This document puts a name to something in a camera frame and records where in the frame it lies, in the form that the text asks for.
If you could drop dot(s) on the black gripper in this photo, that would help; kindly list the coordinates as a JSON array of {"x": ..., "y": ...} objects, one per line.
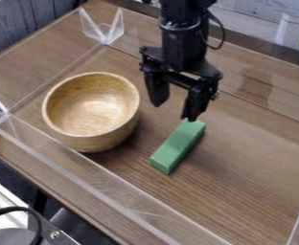
[{"x": 178, "y": 63}]

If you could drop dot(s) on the green rectangular block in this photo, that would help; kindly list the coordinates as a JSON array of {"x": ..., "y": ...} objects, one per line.
[{"x": 177, "y": 146}]

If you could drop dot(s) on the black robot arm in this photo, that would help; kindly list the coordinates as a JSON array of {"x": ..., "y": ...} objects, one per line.
[{"x": 182, "y": 10}]

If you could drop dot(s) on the brown wooden bowl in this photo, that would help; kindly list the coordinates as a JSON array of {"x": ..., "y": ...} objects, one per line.
[{"x": 91, "y": 111}]

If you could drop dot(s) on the white container in background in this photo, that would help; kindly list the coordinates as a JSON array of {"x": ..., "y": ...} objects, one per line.
[{"x": 288, "y": 32}]

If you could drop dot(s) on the clear acrylic barrier wall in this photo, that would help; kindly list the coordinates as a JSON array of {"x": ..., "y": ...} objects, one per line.
[{"x": 233, "y": 194}]

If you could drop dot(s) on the metal bracket with screw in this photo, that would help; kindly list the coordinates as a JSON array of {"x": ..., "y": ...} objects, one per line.
[{"x": 54, "y": 236}]

